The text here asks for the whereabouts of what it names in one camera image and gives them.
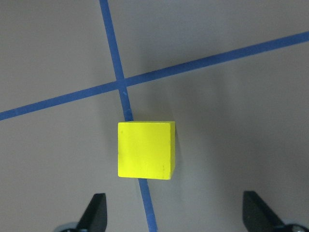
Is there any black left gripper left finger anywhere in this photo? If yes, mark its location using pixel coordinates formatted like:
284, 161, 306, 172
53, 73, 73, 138
55, 192, 108, 232

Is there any yellow wooden block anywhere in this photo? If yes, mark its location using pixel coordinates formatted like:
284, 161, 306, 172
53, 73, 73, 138
118, 121, 175, 180

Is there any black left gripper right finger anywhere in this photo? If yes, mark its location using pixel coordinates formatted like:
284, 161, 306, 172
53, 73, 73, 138
242, 190, 309, 232

